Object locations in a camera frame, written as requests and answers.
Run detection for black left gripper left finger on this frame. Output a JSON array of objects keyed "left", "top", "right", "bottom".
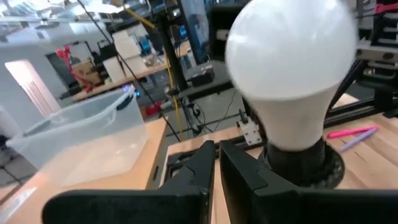
[{"left": 42, "top": 140, "right": 216, "bottom": 224}]

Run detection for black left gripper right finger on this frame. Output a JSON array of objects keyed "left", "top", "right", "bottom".
[{"left": 219, "top": 140, "right": 398, "bottom": 224}]

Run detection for silver lamp stand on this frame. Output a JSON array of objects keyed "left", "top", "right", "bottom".
[{"left": 257, "top": 136, "right": 346, "bottom": 189}]

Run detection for white lightbulb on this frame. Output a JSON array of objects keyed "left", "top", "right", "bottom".
[{"left": 224, "top": 0, "right": 358, "bottom": 152}]

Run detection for light wooden desk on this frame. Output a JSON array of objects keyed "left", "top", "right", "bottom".
[{"left": 0, "top": 116, "right": 170, "bottom": 224}]

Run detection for purple pen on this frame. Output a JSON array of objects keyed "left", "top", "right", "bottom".
[{"left": 338, "top": 127, "right": 379, "bottom": 153}]

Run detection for pink pen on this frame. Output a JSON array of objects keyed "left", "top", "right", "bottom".
[{"left": 326, "top": 125, "right": 380, "bottom": 139}]

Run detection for clear plastic storage bin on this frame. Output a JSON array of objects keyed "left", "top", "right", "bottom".
[{"left": 5, "top": 85, "right": 149, "bottom": 187}]

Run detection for silver mounting plate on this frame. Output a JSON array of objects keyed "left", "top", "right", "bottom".
[{"left": 238, "top": 119, "right": 264, "bottom": 146}]

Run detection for thin black pole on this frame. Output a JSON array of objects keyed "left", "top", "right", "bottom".
[{"left": 77, "top": 0, "right": 182, "bottom": 143}]

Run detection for brown cardboard box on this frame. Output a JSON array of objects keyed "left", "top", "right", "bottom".
[{"left": 73, "top": 60, "right": 102, "bottom": 86}]

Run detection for black box device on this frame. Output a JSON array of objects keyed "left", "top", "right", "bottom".
[{"left": 186, "top": 63, "right": 216, "bottom": 88}]

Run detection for dark grey cart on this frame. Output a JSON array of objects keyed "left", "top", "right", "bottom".
[{"left": 177, "top": 60, "right": 237, "bottom": 100}]

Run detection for yellow cord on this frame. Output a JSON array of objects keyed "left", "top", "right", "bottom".
[{"left": 110, "top": 0, "right": 184, "bottom": 139}]

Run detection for red strap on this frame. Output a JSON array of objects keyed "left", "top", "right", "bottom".
[{"left": 55, "top": 45, "right": 94, "bottom": 93}]

